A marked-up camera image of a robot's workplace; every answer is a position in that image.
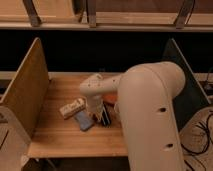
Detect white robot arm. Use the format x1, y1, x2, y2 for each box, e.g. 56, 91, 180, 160
79, 62, 186, 171

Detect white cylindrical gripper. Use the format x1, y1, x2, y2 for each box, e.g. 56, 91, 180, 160
86, 95, 103, 117

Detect blue sponge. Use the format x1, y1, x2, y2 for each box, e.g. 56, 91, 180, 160
74, 111, 94, 131

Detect black floor cables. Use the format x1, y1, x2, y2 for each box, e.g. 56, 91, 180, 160
179, 111, 213, 171

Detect right dark divider panel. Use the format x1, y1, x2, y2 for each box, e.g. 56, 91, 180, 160
162, 38, 211, 130

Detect orange plate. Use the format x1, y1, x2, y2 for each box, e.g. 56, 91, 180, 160
103, 93, 118, 104

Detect left wooden divider panel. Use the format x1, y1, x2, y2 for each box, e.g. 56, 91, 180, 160
0, 38, 49, 145

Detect white snack packet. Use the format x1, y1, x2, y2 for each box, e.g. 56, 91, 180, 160
59, 98, 85, 119

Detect white paper cup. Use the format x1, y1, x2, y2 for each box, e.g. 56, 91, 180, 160
114, 102, 120, 114

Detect black striped box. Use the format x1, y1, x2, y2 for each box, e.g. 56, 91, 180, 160
101, 105, 111, 126

